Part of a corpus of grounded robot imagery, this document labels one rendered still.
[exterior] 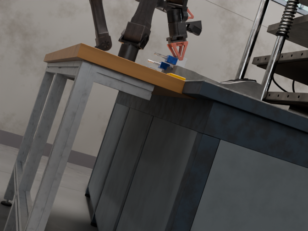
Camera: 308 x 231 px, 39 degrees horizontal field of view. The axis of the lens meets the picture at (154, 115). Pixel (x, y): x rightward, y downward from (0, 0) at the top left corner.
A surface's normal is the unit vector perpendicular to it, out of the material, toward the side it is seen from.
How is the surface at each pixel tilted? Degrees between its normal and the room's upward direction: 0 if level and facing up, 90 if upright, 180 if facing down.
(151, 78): 90
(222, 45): 90
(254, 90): 90
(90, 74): 90
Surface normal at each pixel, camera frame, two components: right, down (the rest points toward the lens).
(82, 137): 0.31, 0.11
